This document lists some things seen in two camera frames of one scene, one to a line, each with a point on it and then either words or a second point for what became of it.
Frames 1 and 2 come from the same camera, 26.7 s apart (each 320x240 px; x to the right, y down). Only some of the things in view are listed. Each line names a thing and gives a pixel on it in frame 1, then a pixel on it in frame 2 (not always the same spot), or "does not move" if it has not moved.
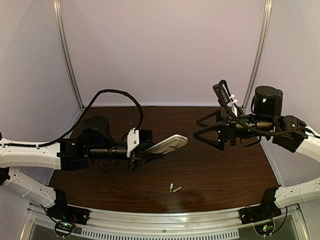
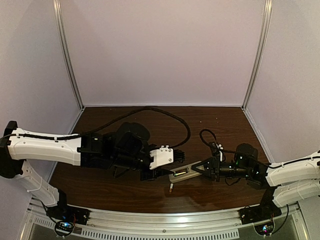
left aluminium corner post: x=58 y=8 does not move
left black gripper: x=137 y=159 to x=158 y=172
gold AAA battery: x=178 y=189 to x=180 y=173
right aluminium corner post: x=260 y=54 does not move
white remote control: x=174 y=141 to x=183 y=173
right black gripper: x=226 y=131 to x=213 y=167
